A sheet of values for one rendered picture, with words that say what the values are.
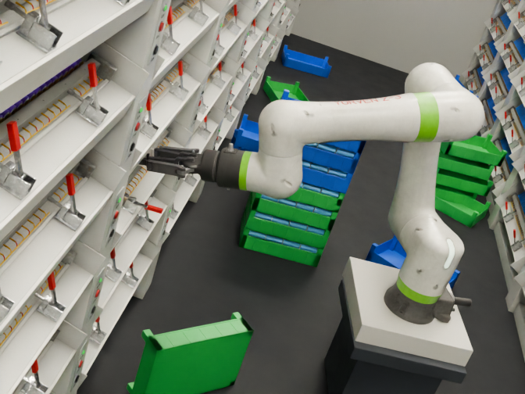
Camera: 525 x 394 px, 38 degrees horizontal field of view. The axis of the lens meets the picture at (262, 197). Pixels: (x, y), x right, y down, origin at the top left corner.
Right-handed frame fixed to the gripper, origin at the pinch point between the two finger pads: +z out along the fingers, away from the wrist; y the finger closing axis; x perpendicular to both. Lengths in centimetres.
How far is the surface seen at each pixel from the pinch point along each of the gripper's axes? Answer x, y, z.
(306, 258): 68, -84, -36
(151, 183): 7.9, -2.4, -2.9
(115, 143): -19.4, 40.4, -10.3
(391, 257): 77, -112, -67
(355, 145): 22, -84, -48
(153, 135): -11.2, 13.9, -8.7
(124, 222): 8.2, 18.7, -3.8
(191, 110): -2.4, -29.6, -5.0
